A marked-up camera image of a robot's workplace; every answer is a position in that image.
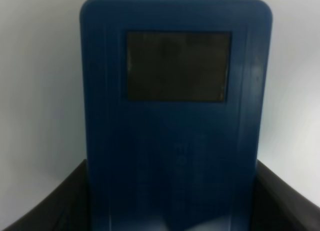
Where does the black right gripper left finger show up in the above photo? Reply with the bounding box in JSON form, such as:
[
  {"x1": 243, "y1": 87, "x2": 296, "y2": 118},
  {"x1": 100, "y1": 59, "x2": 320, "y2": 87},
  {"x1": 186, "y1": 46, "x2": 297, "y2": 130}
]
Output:
[{"x1": 5, "y1": 159, "x2": 91, "y2": 231}]

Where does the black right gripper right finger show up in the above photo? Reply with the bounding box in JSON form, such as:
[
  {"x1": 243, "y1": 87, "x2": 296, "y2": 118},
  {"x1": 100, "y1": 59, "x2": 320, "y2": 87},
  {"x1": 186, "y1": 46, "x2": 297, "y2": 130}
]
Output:
[{"x1": 250, "y1": 160, "x2": 320, "y2": 231}]

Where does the blue board eraser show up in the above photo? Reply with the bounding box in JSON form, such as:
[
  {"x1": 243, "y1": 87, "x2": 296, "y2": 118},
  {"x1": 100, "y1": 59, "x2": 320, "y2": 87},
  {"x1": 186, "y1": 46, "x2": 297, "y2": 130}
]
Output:
[{"x1": 79, "y1": 0, "x2": 273, "y2": 231}]

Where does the white whiteboard with aluminium frame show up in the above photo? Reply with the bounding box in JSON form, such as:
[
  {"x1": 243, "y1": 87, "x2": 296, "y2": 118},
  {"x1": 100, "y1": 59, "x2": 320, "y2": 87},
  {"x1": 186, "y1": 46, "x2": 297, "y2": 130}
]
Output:
[{"x1": 0, "y1": 0, "x2": 320, "y2": 229}]

